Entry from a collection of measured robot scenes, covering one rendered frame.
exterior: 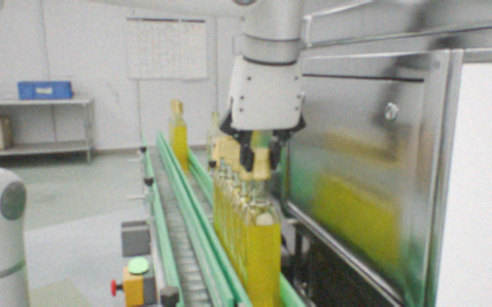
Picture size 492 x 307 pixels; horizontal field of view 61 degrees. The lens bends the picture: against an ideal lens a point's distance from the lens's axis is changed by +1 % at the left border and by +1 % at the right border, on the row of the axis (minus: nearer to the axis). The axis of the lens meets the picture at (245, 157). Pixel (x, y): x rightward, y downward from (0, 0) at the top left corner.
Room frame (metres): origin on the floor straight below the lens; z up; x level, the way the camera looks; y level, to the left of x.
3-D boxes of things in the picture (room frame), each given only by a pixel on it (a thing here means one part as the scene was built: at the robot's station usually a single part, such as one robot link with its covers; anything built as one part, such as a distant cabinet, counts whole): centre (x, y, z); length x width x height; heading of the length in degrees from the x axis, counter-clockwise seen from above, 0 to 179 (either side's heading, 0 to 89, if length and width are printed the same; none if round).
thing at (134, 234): (1.18, 0.33, 0.79); 0.08 x 0.08 x 0.08; 15
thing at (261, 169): (0.62, -0.02, 1.16); 0.04 x 0.04 x 0.04
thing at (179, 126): (1.68, 0.27, 1.02); 0.06 x 0.06 x 0.28; 15
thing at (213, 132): (1.49, 0.11, 1.01); 0.06 x 0.06 x 0.26; 23
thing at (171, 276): (1.39, 0.32, 0.93); 1.75 x 0.01 x 0.08; 15
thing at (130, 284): (0.91, 0.26, 0.79); 0.07 x 0.07 x 0.07; 15
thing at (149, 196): (1.08, 0.28, 0.94); 0.07 x 0.04 x 0.13; 105
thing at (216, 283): (1.41, 0.25, 0.93); 1.75 x 0.01 x 0.08; 15
